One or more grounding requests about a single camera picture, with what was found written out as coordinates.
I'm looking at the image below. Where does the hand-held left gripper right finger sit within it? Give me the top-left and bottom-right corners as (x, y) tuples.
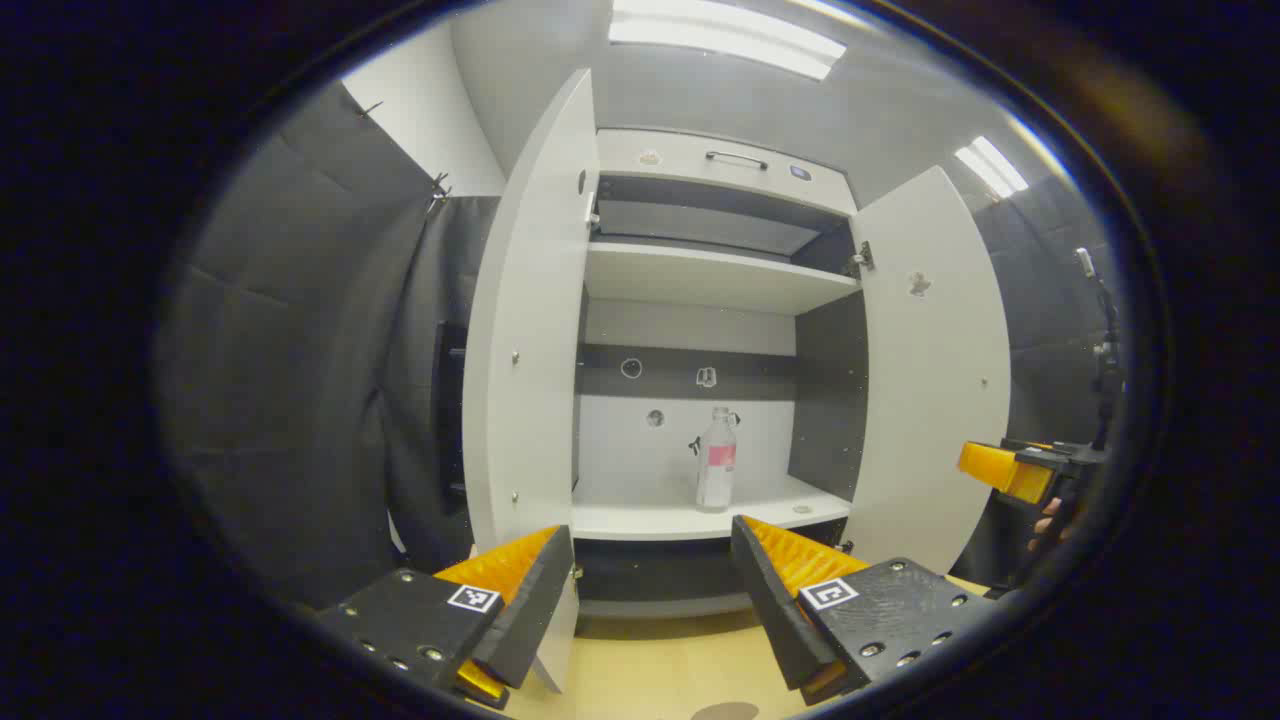
(730, 515), (1001, 706)

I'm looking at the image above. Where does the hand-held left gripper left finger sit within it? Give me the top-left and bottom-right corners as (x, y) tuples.
(318, 524), (579, 711)

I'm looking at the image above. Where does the white cabinet door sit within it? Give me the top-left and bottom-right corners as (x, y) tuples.
(462, 68), (601, 693)
(845, 165), (1013, 579)

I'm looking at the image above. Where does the clear plastic bottle pink label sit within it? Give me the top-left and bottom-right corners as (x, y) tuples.
(696, 405), (739, 513)

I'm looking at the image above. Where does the white cabinet shelf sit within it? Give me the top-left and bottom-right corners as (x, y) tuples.
(585, 240), (863, 317)
(570, 475), (853, 543)

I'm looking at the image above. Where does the ceiling light panel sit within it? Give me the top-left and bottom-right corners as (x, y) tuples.
(608, 0), (848, 81)
(955, 135), (1029, 199)

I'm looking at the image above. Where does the black backdrop cloth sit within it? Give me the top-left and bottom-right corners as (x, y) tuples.
(155, 78), (1136, 611)

